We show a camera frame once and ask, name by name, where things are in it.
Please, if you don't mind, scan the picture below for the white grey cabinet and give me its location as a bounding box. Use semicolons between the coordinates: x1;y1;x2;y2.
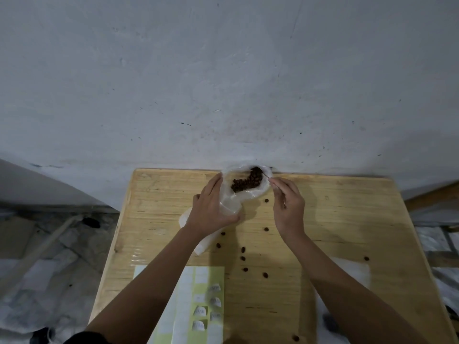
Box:
0;159;120;214

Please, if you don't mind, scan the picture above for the person's black shirt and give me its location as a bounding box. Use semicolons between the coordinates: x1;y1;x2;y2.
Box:
64;331;110;344

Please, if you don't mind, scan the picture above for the metal spoon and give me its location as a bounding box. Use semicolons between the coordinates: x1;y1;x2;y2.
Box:
261;172;287;209

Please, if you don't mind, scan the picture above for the light wooden side table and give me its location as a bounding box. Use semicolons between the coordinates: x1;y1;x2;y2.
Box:
405;182;459;213

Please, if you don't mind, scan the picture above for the person's right forearm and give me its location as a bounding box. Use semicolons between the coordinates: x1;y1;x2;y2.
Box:
283;231;429;344

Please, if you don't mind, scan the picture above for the person's left forearm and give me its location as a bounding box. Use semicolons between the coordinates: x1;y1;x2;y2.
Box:
86;225;216;344

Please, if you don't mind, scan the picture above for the large clear plastic bag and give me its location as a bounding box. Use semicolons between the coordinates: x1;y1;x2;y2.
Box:
221;162;274;205

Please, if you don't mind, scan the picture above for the person's left hand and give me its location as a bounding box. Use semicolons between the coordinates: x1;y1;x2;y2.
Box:
186;172;241;240

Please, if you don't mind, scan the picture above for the person's right hand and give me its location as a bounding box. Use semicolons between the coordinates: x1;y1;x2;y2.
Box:
269;177;306;244

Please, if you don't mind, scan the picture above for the wooden stick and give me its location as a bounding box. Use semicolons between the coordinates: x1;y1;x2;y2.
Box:
0;215;84;296

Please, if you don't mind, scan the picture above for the pale yellow label sheet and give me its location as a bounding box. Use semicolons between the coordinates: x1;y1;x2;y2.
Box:
133;265;225;344

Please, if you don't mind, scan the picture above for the small translucent plastic bag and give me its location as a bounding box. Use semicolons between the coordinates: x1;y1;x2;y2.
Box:
315;258;372;344
178;182;241;256

